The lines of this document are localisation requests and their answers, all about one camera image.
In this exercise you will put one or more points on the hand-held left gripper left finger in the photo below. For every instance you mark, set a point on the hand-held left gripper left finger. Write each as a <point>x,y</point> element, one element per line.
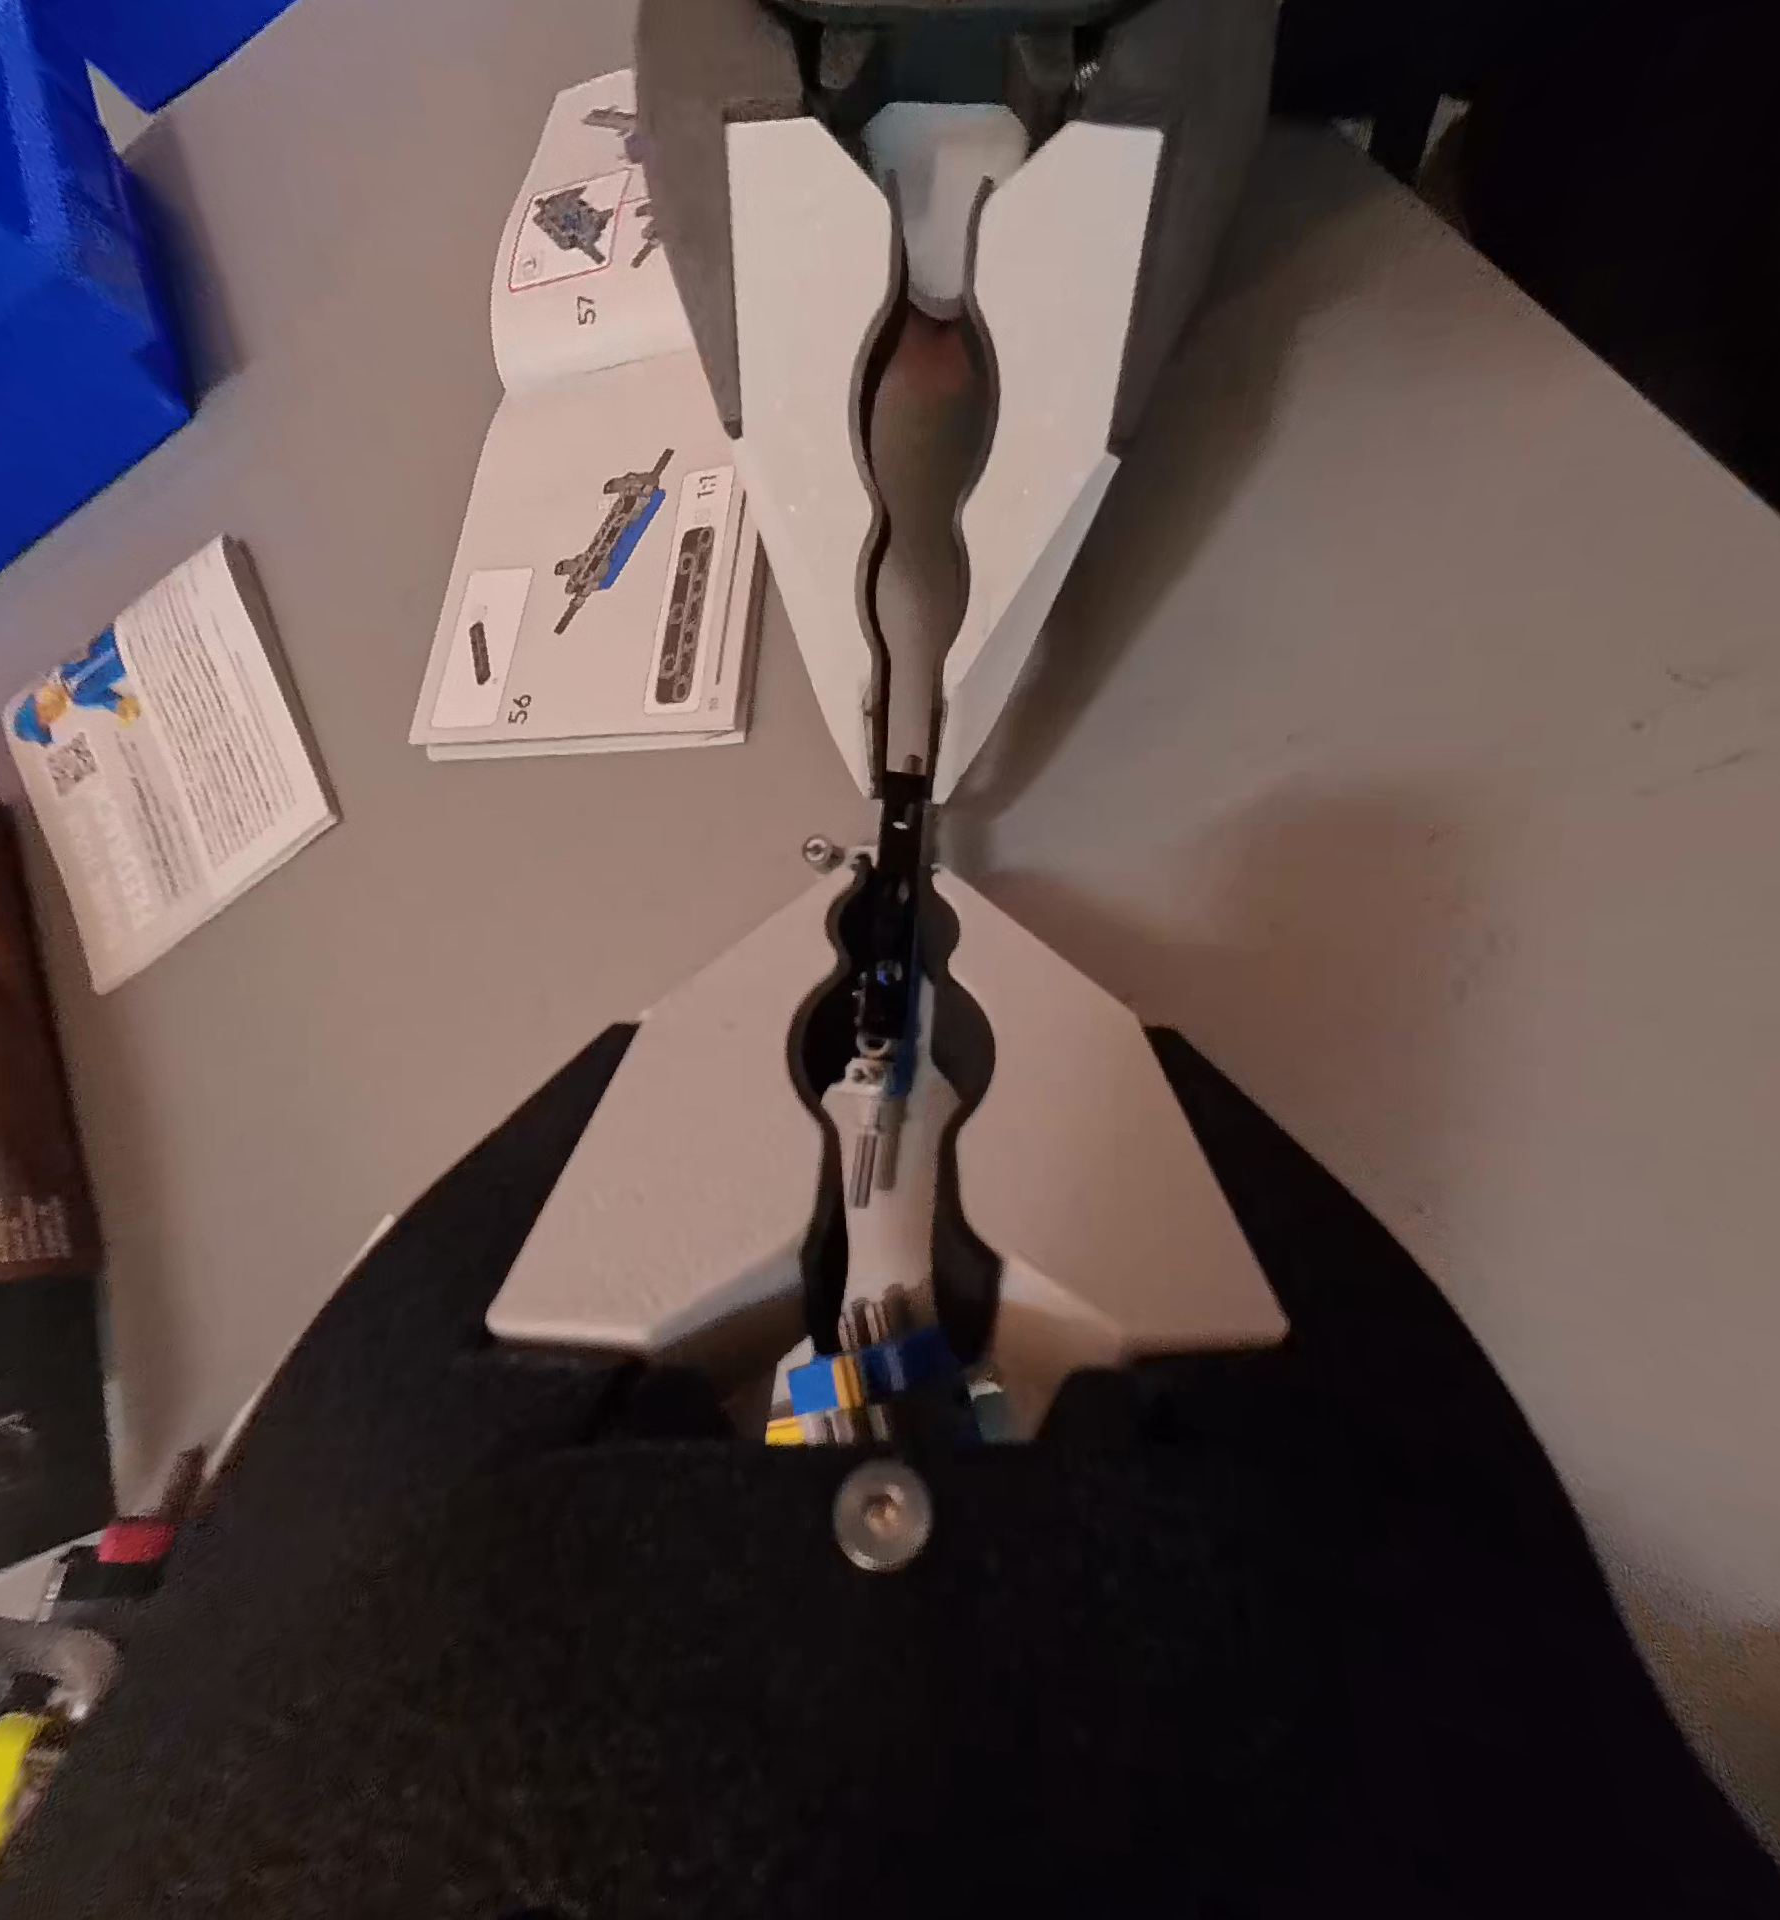
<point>651,1170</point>

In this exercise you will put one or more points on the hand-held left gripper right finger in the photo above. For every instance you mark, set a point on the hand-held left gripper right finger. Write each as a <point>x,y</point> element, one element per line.
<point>1131,1187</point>

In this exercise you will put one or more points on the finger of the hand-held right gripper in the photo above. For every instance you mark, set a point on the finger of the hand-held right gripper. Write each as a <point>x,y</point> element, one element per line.
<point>801,448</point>
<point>1055,448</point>

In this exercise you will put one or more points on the black and blue lego assembly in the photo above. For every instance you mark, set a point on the black and blue lego assembly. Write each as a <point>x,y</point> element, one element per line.
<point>898,854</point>

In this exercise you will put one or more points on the open lego instruction booklet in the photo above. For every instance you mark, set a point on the open lego instruction booklet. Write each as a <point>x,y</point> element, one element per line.
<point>590,598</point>

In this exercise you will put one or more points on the blue and yellow lego assembly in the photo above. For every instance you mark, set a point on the blue and yellow lego assembly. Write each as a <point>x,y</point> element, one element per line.
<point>891,1365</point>

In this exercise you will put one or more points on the red lego piece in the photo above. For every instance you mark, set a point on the red lego piece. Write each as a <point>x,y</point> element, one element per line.
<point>137,1543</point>

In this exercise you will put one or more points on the white leaflet with lego figure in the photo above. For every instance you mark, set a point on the white leaflet with lego figure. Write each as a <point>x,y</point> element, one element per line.
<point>171,750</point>

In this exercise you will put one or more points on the blue plastic bin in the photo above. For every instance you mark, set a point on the blue plastic bin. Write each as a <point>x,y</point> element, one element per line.
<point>35,299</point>

